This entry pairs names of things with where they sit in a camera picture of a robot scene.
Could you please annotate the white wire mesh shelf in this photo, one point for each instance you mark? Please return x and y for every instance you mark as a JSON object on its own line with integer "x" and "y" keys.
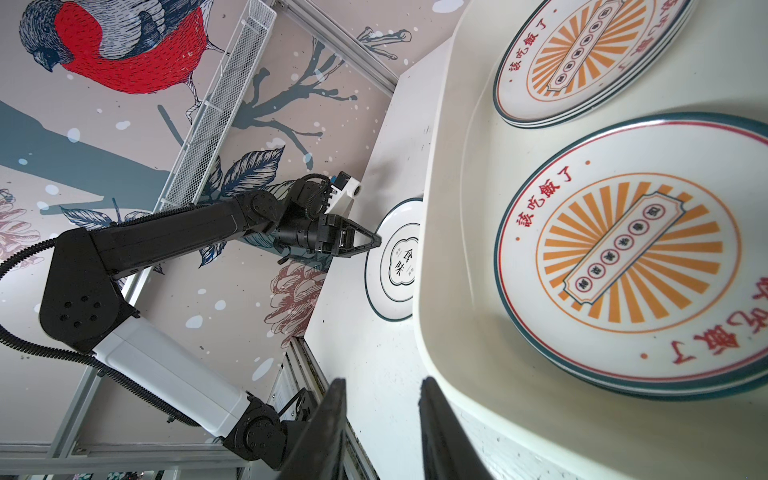
{"x": 196, "y": 159}

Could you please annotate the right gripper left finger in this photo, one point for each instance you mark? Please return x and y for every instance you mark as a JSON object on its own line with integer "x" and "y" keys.
{"x": 319, "y": 451}

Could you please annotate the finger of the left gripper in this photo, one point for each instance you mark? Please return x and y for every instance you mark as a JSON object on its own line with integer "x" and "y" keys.
{"x": 350, "y": 251}
{"x": 358, "y": 235}

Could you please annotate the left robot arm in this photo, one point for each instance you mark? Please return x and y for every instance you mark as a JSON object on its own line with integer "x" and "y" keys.
{"x": 84, "y": 309}

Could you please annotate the white plastic bin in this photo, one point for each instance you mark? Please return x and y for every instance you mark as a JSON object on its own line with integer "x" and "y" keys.
{"x": 717, "y": 64}

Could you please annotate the green ring plate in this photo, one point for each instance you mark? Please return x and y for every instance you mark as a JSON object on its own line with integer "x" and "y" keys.
{"x": 742, "y": 380}

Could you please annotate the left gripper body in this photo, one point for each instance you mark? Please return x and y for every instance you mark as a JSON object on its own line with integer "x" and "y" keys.
{"x": 326, "y": 234}

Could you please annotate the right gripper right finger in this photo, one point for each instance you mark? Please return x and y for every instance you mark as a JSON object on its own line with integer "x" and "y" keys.
{"x": 446, "y": 449}

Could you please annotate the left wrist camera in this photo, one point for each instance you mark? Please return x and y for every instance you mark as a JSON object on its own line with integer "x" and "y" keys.
{"x": 344, "y": 191}

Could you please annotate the white flower plate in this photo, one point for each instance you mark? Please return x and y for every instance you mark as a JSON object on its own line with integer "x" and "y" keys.
{"x": 391, "y": 272}

